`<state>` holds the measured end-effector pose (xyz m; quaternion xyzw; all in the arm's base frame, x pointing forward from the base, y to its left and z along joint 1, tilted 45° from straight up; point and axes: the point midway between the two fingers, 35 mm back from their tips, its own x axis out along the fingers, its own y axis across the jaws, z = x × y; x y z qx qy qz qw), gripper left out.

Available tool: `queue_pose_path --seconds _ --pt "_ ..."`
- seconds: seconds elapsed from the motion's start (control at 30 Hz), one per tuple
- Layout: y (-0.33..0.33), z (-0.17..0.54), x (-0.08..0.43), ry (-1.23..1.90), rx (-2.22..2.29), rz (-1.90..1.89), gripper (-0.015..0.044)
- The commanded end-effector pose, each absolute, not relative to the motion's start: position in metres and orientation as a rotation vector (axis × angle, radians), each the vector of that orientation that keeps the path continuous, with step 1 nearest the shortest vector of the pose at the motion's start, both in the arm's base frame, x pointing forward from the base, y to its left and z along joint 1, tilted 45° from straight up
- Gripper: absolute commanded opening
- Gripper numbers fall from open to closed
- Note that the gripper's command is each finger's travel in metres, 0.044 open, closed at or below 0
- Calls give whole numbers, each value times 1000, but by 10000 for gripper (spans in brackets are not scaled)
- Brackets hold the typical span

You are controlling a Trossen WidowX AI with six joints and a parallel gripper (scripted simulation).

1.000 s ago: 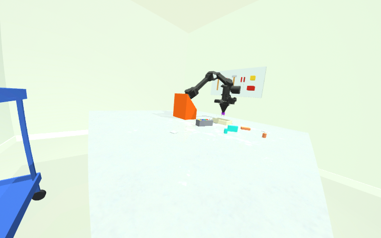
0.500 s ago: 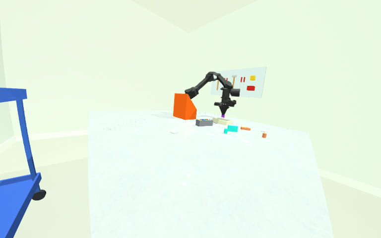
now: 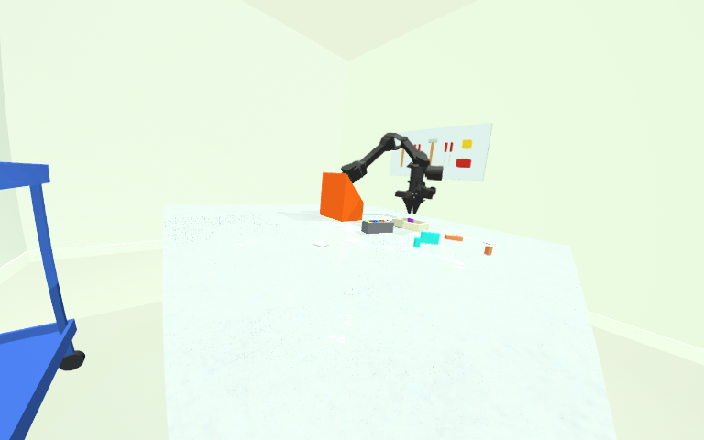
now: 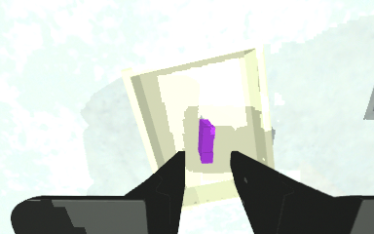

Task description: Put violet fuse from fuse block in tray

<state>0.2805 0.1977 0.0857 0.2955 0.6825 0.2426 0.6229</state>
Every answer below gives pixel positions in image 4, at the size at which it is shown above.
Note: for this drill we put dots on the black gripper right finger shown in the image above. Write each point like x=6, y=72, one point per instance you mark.
x=277, y=204

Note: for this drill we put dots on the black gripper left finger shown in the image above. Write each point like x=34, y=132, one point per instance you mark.
x=153, y=207

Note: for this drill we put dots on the violet fuse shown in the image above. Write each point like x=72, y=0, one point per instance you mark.
x=206, y=138

